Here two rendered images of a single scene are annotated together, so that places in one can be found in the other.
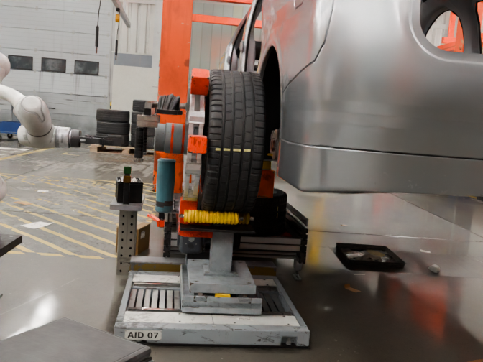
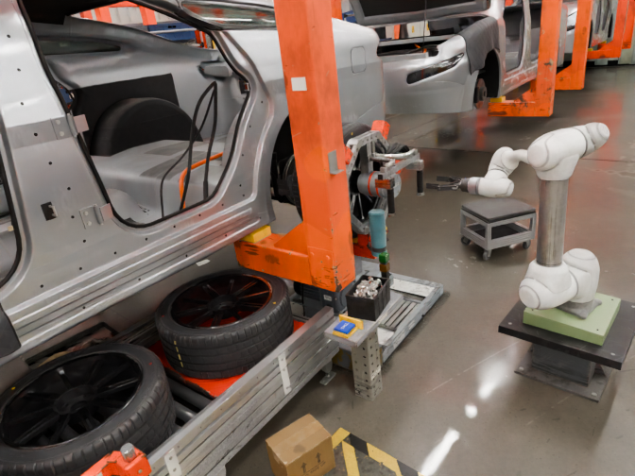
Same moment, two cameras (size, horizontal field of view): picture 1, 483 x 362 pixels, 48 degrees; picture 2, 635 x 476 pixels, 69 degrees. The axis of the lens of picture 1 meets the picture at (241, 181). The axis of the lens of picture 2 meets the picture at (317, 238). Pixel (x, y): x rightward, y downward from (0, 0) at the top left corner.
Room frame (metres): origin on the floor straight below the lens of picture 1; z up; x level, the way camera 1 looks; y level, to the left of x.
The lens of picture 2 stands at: (4.49, 1.85, 1.64)
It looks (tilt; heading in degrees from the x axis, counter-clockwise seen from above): 23 degrees down; 227
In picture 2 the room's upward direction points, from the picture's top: 7 degrees counter-clockwise
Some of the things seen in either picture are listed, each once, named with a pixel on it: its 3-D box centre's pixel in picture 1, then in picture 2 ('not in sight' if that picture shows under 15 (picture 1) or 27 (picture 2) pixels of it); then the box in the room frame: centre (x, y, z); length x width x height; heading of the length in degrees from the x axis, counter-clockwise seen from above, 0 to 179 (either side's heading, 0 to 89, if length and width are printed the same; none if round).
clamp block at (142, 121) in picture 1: (147, 121); (414, 163); (2.36, 0.42, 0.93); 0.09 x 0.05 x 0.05; 98
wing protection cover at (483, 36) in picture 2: not in sight; (476, 44); (-0.36, -0.60, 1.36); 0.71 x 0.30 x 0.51; 8
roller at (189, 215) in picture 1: (210, 217); not in sight; (2.45, 0.13, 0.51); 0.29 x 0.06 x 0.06; 98
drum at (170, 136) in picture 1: (177, 138); (379, 184); (2.54, 0.31, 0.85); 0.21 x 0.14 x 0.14; 98
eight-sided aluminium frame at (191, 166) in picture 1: (192, 139); (368, 182); (2.55, 0.24, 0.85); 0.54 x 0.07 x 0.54; 8
